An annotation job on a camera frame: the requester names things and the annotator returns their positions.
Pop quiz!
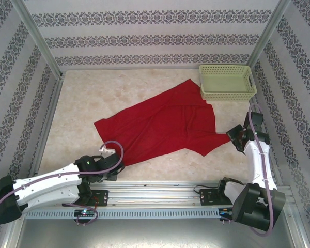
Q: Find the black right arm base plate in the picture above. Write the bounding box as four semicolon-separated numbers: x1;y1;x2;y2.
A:
199;188;234;207

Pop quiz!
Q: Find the grey metal sheet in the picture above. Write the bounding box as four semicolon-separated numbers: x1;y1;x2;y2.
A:
15;218;303;248

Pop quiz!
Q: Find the red t-shirt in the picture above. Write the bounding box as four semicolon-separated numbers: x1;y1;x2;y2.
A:
94;79;232;167

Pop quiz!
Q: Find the aluminium mounting rail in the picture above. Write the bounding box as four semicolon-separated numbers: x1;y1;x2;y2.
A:
14;180;294;208

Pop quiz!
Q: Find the white slotted cable duct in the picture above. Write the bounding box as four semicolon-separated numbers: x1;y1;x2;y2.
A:
24;208;220;220

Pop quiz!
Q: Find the aluminium frame post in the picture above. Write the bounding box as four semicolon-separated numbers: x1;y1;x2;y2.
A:
247;0;291;69
11;0;65;78

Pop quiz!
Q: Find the pale yellow-green plastic basket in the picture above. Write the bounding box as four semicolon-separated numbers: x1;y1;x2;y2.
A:
198;64;258;102

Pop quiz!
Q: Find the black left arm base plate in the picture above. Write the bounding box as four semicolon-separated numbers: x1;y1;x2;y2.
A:
61;190;110;207

